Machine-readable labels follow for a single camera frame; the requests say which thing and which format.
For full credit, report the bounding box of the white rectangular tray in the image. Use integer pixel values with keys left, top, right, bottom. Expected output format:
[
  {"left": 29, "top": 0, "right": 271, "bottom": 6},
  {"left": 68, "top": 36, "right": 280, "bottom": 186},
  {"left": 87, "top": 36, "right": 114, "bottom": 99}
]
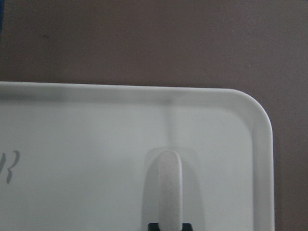
[{"left": 0, "top": 82, "right": 275, "bottom": 231}]

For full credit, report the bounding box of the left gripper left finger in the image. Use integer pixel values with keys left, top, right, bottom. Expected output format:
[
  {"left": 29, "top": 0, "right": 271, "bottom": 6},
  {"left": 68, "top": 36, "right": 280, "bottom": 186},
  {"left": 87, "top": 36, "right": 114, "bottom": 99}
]
[{"left": 147, "top": 224, "right": 160, "bottom": 231}]

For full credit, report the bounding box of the white spoon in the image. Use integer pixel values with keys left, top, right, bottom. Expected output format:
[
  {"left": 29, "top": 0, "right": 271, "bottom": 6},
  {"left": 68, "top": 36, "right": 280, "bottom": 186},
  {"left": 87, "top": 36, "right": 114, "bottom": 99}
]
[{"left": 142, "top": 150, "right": 184, "bottom": 231}]

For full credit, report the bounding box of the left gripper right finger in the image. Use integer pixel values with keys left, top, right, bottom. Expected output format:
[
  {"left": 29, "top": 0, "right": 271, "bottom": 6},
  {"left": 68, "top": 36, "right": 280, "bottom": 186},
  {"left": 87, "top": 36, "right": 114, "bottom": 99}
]
[{"left": 182, "top": 224, "right": 193, "bottom": 231}]

